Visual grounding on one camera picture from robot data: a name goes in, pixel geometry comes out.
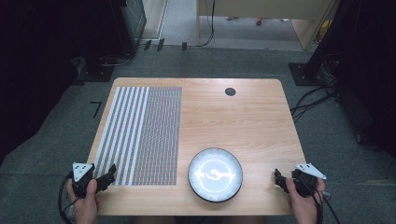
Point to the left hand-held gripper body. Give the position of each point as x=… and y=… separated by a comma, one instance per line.
x=81, y=180

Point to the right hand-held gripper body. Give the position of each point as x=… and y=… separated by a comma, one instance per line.
x=306, y=180

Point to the white plate with dark rim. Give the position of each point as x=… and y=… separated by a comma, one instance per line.
x=215, y=174

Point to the person's left hand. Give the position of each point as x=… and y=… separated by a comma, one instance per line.
x=87, y=205

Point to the person's right hand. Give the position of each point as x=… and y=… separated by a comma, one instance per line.
x=303, y=207

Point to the striped placemat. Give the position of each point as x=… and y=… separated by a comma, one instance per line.
x=146, y=133

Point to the black stand base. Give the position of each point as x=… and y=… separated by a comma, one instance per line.
x=95, y=73

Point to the black stand with base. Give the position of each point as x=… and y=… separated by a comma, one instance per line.
x=320, y=53

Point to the yellow object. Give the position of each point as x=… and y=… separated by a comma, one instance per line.
x=325, y=29

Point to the dark cabinet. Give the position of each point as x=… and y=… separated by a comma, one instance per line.
x=132, y=18

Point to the small red object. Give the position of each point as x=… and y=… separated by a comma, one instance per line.
x=259, y=21

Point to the light wooden desk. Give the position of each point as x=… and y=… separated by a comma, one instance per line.
x=264, y=7

